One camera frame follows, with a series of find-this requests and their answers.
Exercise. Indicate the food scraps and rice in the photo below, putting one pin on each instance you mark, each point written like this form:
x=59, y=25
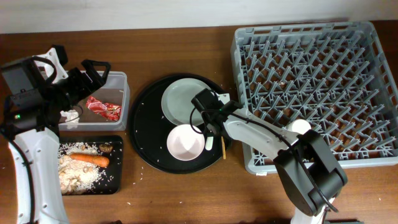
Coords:
x=77, y=171

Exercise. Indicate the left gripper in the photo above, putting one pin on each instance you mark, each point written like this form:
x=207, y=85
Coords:
x=84, y=84

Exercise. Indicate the cream white cup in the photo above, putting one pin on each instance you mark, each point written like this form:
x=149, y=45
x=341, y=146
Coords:
x=300, y=126

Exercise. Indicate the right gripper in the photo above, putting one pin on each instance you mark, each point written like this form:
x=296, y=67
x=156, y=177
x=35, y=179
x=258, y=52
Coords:
x=208, y=129

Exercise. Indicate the black rectangular tray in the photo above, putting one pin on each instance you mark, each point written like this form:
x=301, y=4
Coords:
x=115, y=177

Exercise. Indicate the grey dishwasher rack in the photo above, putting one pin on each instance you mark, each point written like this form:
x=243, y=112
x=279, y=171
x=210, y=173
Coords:
x=333, y=75

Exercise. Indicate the white tissue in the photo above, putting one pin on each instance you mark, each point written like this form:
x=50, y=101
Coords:
x=69, y=119

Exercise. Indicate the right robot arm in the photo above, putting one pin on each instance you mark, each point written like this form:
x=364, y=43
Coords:
x=310, y=174

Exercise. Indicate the round black serving tray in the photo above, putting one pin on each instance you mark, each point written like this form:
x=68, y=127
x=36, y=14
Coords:
x=148, y=129

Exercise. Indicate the pink bowl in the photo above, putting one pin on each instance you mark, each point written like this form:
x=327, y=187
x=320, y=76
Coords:
x=185, y=143

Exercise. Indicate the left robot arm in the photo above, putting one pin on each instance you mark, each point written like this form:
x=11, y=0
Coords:
x=30, y=126

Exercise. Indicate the orange carrot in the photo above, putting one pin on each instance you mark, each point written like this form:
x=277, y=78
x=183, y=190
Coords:
x=100, y=161

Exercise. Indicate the clear plastic bin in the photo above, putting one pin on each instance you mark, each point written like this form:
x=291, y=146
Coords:
x=116, y=91

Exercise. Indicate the grey plate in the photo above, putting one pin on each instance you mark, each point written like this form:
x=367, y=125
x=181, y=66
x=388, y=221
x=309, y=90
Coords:
x=176, y=100

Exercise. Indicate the brown food chunk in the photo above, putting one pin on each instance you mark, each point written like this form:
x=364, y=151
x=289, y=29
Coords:
x=106, y=148

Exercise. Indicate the wooden chopstick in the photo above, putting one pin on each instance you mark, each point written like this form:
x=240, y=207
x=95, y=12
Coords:
x=223, y=147

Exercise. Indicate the red snack wrapper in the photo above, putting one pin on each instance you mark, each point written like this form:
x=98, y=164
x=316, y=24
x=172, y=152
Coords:
x=107, y=110

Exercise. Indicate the white plastic fork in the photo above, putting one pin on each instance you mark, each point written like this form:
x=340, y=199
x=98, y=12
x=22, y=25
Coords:
x=209, y=143

